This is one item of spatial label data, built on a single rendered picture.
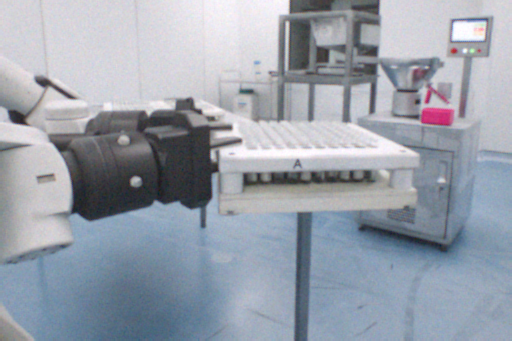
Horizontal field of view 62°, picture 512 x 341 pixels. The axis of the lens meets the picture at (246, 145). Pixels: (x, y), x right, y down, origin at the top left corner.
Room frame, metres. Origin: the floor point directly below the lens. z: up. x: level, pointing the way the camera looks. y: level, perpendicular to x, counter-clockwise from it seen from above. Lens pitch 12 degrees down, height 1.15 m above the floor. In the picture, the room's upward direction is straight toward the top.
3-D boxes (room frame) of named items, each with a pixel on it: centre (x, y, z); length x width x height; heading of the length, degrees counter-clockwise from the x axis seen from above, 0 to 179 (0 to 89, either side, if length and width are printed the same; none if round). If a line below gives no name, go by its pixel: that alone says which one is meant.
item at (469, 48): (2.69, -1.37, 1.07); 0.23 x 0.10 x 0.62; 52
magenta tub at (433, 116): (2.46, -1.11, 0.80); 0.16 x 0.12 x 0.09; 52
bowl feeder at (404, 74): (2.77, -1.11, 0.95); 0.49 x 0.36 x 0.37; 52
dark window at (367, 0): (5.93, -1.13, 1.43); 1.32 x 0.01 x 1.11; 52
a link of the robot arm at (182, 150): (0.48, 0.10, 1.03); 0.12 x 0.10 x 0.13; 128
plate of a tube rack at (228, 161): (0.61, -0.08, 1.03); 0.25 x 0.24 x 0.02; 6
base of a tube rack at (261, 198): (0.61, -0.08, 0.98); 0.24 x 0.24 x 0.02; 6
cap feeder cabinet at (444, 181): (2.70, -1.12, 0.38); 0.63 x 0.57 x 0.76; 52
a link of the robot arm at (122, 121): (0.66, 0.14, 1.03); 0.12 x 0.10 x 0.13; 88
